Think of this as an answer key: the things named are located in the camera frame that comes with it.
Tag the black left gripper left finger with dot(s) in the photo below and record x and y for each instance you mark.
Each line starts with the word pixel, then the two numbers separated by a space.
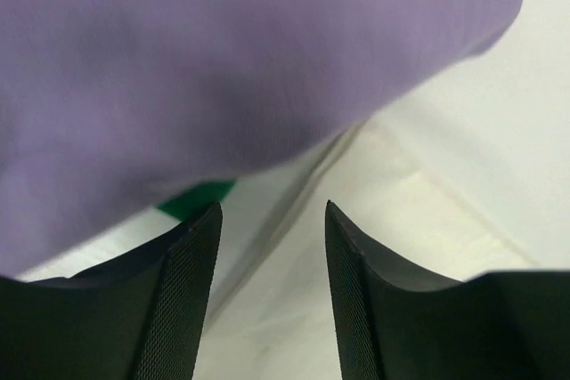
pixel 137 316

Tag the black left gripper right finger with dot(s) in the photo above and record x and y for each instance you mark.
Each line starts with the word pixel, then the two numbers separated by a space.
pixel 397 320

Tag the green t shirt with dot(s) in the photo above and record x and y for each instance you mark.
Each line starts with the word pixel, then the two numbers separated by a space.
pixel 191 202

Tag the white t shirt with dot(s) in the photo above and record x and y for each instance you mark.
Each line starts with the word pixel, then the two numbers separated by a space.
pixel 271 315

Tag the purple t shirt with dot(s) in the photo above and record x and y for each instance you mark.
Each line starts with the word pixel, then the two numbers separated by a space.
pixel 111 106

